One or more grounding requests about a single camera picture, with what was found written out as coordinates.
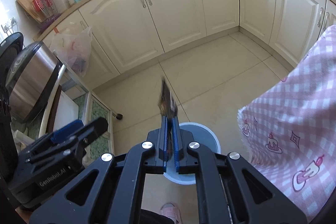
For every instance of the pink checkered tablecloth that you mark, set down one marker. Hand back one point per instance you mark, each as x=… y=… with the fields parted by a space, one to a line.
x=289 y=132

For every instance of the wooden cutting board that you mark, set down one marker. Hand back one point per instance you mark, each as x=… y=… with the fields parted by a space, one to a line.
x=28 y=6

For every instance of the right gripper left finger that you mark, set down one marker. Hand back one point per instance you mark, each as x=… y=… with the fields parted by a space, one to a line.
x=157 y=161

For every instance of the white plastic bag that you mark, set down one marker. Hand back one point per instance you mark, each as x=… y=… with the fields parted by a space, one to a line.
x=75 y=50

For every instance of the pink slipper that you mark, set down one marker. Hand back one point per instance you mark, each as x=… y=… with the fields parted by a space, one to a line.
x=171 y=211

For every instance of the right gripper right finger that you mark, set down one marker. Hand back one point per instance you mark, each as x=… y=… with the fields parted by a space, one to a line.
x=183 y=161

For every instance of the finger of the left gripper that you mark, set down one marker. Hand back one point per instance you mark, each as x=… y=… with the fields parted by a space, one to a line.
x=65 y=132
x=87 y=134

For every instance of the stainless steel rice cooker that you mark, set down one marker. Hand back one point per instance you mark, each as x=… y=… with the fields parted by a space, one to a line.
x=30 y=81

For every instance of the black sauce packet wrapper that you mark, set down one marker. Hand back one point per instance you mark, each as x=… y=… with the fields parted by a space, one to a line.
x=166 y=103

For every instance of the cream kitchen cabinets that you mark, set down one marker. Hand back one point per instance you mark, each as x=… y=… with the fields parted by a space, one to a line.
x=128 y=33

